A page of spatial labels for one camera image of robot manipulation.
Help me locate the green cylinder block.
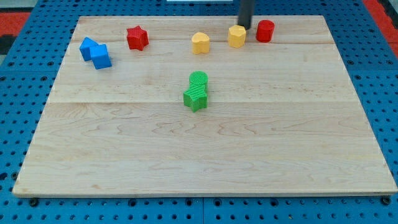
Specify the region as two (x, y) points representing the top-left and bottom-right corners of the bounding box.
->
(189, 71), (208, 92)

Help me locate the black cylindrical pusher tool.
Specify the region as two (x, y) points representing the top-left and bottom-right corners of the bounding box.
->
(237, 0), (256, 30)

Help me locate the yellow heart block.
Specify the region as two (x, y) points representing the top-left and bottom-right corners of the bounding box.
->
(191, 32), (210, 54)

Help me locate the blue cube block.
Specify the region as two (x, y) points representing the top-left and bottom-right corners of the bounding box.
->
(90, 44), (112, 70)

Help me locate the light wooden board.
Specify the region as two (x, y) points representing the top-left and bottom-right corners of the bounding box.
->
(13, 16), (397, 198)

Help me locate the red cylinder block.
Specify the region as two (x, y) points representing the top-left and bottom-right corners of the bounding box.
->
(256, 20), (275, 43)

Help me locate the red star block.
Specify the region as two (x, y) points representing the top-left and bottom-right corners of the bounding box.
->
(126, 26), (149, 51)

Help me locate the green star block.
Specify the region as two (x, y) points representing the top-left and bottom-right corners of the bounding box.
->
(183, 85), (208, 112)

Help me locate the yellow hexagon block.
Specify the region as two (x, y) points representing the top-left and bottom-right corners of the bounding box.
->
(228, 25), (246, 48)

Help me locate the blue triangle block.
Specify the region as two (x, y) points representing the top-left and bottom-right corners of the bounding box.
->
(79, 37), (98, 61)

